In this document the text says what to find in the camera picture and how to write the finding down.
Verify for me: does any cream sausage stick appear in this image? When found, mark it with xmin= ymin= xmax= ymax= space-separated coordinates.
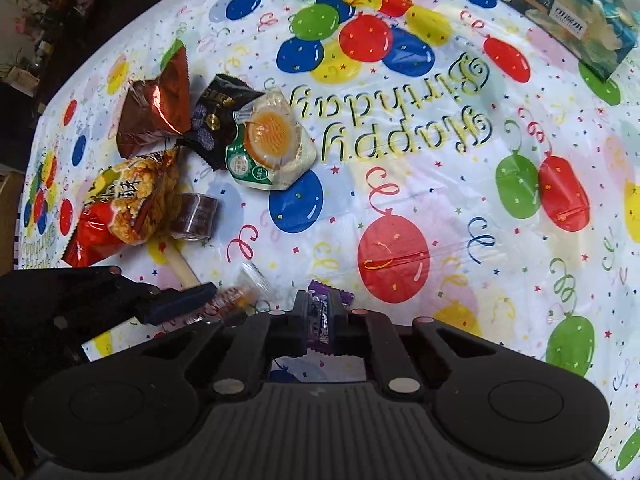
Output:
xmin=163 ymin=238 xmax=201 ymax=288

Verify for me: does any purple candy wrapper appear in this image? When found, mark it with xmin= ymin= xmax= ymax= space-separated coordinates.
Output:
xmin=307 ymin=280 xmax=355 ymax=354

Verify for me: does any white strawberry jelly pouch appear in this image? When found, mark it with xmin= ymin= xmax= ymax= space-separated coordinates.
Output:
xmin=182 ymin=262 xmax=270 ymax=325

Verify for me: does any red orange chips bag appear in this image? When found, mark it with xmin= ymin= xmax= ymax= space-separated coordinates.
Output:
xmin=62 ymin=148 xmax=179 ymax=268

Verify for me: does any black purple snack packet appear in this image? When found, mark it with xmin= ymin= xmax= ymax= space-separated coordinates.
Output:
xmin=176 ymin=74 xmax=262 ymax=170

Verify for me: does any small brown cake packet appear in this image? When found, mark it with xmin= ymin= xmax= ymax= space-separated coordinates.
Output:
xmin=168 ymin=193 xmax=218 ymax=240

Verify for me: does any balloon birthday tablecloth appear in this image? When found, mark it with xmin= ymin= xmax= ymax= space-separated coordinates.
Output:
xmin=17 ymin=0 xmax=639 ymax=479

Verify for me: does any brown foil snack bag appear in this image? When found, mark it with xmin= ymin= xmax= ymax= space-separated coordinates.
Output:
xmin=116 ymin=44 xmax=191 ymax=158

